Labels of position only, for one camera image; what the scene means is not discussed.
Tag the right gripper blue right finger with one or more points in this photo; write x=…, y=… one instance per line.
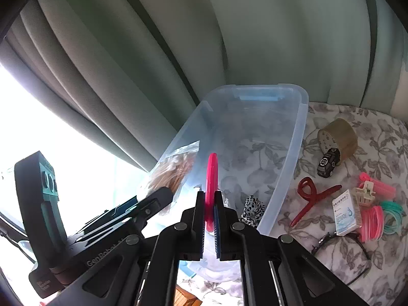
x=228, y=243

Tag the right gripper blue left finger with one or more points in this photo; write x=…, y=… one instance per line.
x=192, y=235

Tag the pink round hand mirror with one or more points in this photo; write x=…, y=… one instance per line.
x=210, y=189

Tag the leopard print hair accessory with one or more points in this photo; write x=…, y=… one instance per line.
x=253, y=211

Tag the cotton swabs bag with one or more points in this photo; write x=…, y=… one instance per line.
x=172, y=170

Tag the red hair claw clip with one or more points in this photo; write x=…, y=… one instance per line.
x=307, y=190

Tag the black thin headband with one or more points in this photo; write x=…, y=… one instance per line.
x=345, y=256

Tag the clear plastic storage bin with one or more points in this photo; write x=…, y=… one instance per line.
x=256, y=133

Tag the black toy car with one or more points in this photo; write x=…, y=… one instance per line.
x=328, y=163

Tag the white medicine box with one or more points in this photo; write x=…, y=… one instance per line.
x=347, y=213

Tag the floral white blanket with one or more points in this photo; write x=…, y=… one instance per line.
x=382, y=153

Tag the beige hair claw clip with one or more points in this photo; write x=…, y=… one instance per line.
x=364, y=195

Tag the pink bangles stack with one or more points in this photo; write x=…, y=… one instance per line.
x=372, y=224

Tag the brown packing tape roll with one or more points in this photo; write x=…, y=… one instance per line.
x=338, y=134

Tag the pink hair roller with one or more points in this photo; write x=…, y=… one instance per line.
x=380, y=188

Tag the teal thin bangles bundle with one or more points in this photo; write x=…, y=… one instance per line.
x=393, y=215

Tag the green curtain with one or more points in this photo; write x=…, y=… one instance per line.
x=128, y=73

